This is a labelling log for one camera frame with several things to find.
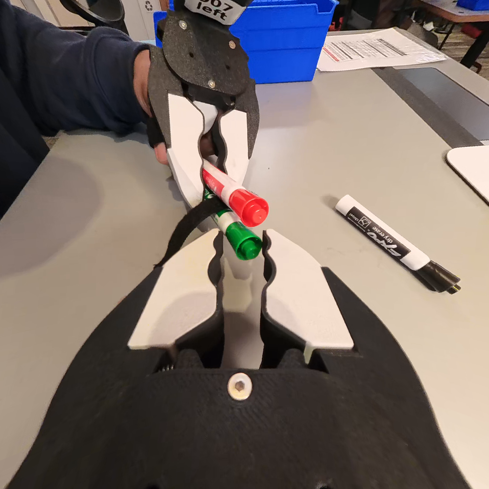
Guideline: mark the black office chair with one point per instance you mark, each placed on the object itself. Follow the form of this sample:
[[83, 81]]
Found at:
[[99, 9]]

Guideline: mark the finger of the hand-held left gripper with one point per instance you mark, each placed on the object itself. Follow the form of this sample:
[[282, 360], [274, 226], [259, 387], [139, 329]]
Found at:
[[183, 137], [238, 145]]

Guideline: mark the black marker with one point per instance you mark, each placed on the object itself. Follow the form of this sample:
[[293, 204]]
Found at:
[[378, 233]]

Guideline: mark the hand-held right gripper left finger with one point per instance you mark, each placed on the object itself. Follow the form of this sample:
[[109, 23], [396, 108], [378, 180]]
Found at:
[[172, 302]]

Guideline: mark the large blue plastic bin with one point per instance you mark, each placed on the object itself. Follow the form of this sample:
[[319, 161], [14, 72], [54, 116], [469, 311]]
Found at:
[[283, 42]]

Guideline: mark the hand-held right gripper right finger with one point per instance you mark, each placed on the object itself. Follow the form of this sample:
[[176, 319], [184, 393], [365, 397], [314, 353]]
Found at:
[[309, 302]]

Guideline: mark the red marker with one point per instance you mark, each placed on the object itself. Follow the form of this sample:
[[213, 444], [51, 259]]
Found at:
[[241, 200]]

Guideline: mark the green marker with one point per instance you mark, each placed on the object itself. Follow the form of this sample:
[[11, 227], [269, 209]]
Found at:
[[243, 241]]

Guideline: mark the printed paper sheet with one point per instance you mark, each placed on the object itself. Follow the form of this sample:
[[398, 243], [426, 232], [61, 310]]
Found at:
[[378, 50]]

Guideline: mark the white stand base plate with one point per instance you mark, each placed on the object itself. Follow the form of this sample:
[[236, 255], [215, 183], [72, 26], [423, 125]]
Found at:
[[474, 172]]

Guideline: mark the person's left forearm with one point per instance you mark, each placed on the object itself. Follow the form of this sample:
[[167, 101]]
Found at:
[[69, 69]]

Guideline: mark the small blue bin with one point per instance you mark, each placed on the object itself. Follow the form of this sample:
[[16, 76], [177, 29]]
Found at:
[[474, 4]]

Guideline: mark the person's left hand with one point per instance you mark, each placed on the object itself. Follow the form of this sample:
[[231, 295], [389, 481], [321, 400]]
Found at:
[[144, 84]]

